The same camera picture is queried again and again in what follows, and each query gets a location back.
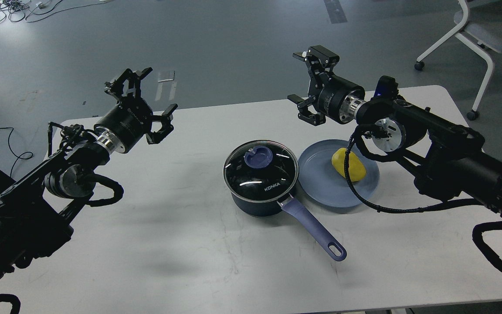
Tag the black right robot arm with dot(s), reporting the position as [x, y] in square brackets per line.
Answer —
[445, 159]

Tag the yellow potato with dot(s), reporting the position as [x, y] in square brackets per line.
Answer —
[356, 168]

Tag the blue round plate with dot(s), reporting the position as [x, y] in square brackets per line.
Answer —
[322, 183]

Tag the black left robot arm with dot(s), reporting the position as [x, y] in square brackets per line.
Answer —
[36, 211]

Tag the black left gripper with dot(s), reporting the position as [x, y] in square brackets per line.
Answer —
[132, 117]

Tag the dark blue saucepan purple handle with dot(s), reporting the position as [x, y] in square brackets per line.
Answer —
[291, 205]

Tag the glass lid purple knob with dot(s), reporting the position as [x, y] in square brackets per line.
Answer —
[261, 171]

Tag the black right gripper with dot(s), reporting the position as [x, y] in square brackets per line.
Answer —
[331, 95]

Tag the white frame grey chair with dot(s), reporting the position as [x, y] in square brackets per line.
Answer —
[478, 28]

